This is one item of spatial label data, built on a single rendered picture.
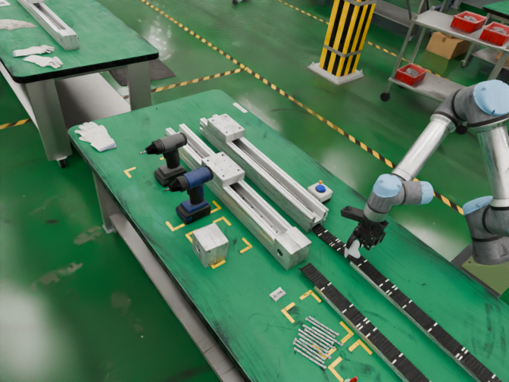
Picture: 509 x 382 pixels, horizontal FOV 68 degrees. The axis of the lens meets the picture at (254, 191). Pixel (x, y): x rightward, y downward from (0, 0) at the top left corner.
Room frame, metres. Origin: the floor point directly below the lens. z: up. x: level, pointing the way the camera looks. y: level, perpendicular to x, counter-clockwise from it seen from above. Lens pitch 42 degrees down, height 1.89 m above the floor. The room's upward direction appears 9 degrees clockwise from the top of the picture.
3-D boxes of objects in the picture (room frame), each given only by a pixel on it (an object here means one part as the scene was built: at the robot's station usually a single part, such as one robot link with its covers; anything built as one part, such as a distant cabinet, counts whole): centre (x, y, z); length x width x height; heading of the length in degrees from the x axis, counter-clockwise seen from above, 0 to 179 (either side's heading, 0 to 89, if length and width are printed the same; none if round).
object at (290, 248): (0.92, -0.17, 0.83); 0.12 x 0.09 x 0.10; 134
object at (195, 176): (1.03, 0.25, 0.89); 0.20 x 0.08 x 0.22; 136
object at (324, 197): (1.24, -0.27, 0.81); 0.10 x 0.08 x 0.06; 134
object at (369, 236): (0.93, -0.41, 0.97); 0.09 x 0.08 x 0.12; 44
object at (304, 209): (1.36, 0.01, 0.82); 0.80 x 0.10 x 0.09; 44
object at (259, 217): (1.23, 0.15, 0.82); 0.80 x 0.10 x 0.09; 44
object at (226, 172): (1.23, 0.15, 0.87); 0.16 x 0.11 x 0.07; 44
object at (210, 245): (0.87, 0.12, 0.83); 0.11 x 0.10 x 0.10; 130
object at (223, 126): (1.54, 0.18, 0.87); 0.16 x 0.11 x 0.07; 44
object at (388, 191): (0.93, -0.41, 1.13); 0.09 x 0.08 x 0.11; 105
